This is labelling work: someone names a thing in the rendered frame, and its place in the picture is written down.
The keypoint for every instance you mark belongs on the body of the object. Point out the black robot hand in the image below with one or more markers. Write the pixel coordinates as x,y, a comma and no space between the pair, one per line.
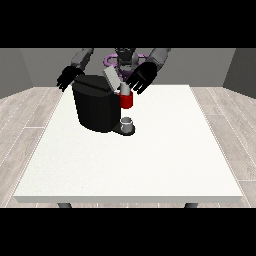
69,76
144,75

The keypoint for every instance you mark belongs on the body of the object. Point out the small grey coffee pod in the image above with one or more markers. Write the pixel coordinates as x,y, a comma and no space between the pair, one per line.
124,88

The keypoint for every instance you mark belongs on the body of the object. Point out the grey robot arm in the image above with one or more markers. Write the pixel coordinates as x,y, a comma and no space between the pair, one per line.
81,57
160,56

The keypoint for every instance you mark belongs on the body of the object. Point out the pale grey machine lid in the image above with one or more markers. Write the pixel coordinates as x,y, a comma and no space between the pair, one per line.
112,77

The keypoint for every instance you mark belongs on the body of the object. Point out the black coffee machine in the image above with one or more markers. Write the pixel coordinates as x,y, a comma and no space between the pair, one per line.
95,106

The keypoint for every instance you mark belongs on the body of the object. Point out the grey robot trunk purple rings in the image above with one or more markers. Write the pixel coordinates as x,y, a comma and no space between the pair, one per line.
125,55

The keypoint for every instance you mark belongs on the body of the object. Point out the small grey cup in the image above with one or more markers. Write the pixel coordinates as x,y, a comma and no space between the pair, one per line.
127,125

